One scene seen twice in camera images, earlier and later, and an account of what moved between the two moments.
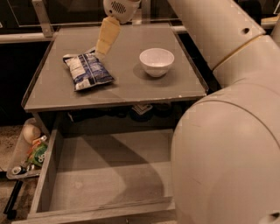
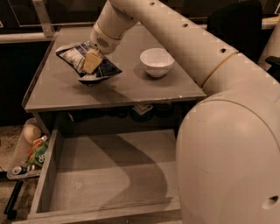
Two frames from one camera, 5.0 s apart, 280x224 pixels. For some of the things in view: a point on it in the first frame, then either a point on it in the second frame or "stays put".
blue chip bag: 87,70 -> 73,57
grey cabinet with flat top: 135,101 stays put
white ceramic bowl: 156,60 stays put
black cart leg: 11,213 stays put
